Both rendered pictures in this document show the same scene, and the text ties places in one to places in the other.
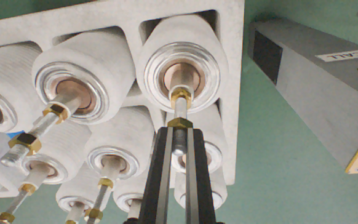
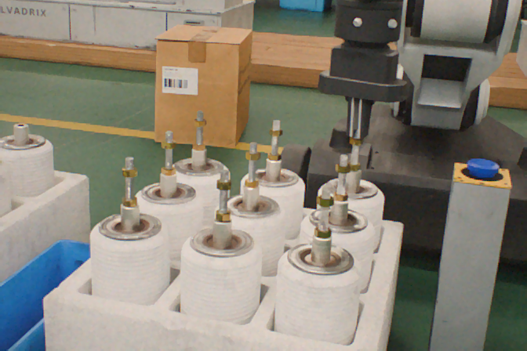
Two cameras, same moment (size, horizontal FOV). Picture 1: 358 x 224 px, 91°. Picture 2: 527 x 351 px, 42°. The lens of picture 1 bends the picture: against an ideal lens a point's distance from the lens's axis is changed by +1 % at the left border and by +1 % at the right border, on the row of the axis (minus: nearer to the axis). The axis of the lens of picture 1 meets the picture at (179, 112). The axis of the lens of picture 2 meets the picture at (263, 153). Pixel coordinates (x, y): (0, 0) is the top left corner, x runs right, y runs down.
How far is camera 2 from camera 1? 1.04 m
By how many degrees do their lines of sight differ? 105
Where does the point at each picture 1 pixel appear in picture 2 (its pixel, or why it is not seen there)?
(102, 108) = (286, 182)
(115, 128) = not seen: hidden behind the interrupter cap
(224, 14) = (387, 228)
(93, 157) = (238, 197)
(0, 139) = (9, 260)
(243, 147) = not seen: outside the picture
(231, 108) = (384, 269)
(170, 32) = not seen: hidden behind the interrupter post
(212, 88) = (371, 193)
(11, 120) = (209, 172)
